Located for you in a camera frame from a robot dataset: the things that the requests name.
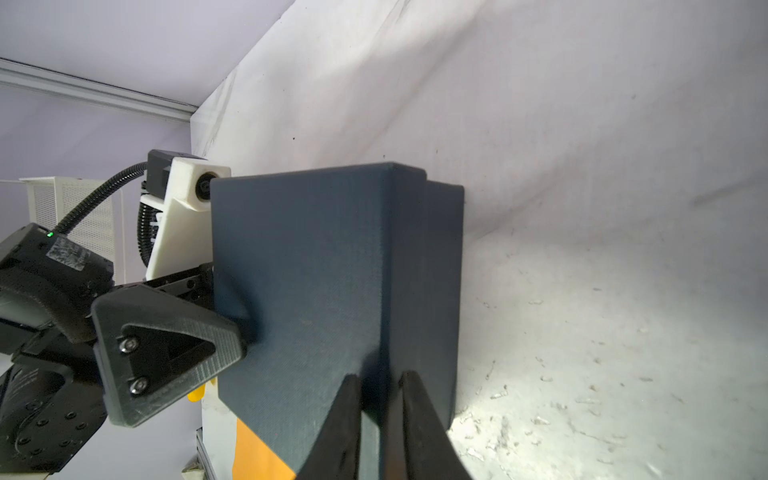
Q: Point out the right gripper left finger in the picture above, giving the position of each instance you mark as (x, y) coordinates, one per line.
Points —
(335, 454)

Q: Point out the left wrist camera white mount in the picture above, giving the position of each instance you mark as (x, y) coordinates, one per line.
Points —
(178, 192)

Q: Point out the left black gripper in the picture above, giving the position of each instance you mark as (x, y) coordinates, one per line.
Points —
(152, 349)

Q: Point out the dark blue gift box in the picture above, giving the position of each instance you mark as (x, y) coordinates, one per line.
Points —
(332, 272)

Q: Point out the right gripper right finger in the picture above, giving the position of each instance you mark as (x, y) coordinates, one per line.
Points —
(428, 451)

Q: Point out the yellow banana left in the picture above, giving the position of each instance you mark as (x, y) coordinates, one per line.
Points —
(197, 394)

